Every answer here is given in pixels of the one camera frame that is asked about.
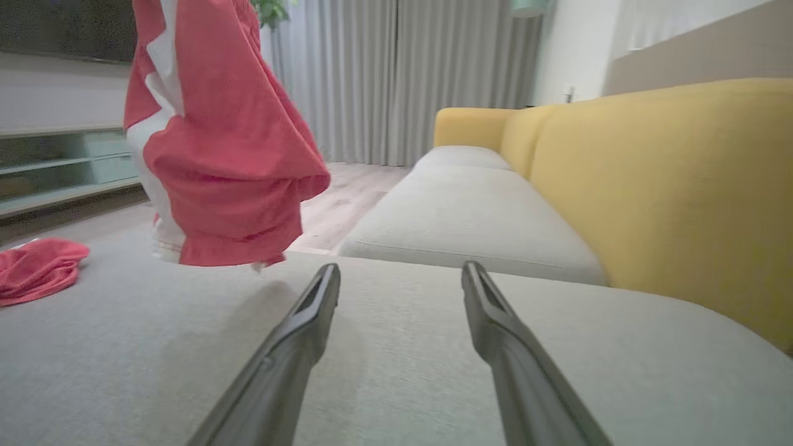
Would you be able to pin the grey sofa seat cushion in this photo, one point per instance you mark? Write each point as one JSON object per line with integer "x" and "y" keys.
{"x": 471, "y": 223}
{"x": 461, "y": 158}

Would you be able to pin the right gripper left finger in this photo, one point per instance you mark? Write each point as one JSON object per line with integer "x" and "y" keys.
{"x": 279, "y": 378}

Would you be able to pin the large yellow sofa backrest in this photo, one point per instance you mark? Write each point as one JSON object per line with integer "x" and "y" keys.
{"x": 675, "y": 198}

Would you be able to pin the yellow sofa armrest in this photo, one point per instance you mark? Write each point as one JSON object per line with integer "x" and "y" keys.
{"x": 471, "y": 127}

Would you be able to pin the small yellow sofa backrest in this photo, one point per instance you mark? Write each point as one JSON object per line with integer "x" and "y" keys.
{"x": 520, "y": 139}

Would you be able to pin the grey curtain panel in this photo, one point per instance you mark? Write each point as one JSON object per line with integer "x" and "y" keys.
{"x": 341, "y": 80}
{"x": 464, "y": 62}

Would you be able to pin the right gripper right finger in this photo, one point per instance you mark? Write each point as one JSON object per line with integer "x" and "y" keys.
{"x": 526, "y": 384}

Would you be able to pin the green potted plant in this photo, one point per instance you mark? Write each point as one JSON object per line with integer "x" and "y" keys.
{"x": 271, "y": 12}

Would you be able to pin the dark flat television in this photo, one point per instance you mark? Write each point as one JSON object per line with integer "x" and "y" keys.
{"x": 62, "y": 28}

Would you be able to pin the red shorts white waistband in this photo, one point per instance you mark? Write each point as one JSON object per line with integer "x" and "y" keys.
{"x": 37, "y": 272}

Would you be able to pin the red and white jersey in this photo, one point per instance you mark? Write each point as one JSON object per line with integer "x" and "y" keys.
{"x": 235, "y": 155}

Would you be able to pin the pale green TV cabinet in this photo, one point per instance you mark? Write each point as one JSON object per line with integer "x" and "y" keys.
{"x": 56, "y": 167}

